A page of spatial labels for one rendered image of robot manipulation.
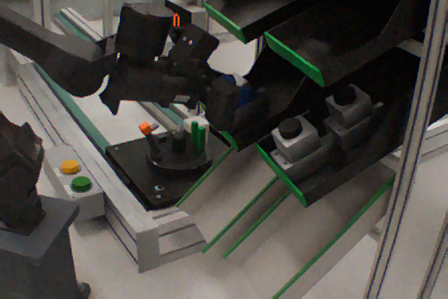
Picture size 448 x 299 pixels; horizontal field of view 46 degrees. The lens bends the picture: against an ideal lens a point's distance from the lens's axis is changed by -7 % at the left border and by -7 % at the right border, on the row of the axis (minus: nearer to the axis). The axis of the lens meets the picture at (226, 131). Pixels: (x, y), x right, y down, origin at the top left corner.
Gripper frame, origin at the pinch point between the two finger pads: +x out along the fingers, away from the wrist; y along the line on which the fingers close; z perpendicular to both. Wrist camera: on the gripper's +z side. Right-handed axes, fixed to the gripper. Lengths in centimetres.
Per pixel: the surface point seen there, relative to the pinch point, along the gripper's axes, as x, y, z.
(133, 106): 14, 66, -29
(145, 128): 0.4, 26.0, -18.2
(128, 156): 1.1, 33.1, -27.8
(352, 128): 8.1, -17.9, 1.9
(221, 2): -1.7, 5.4, 11.3
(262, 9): 0.9, -1.6, 12.4
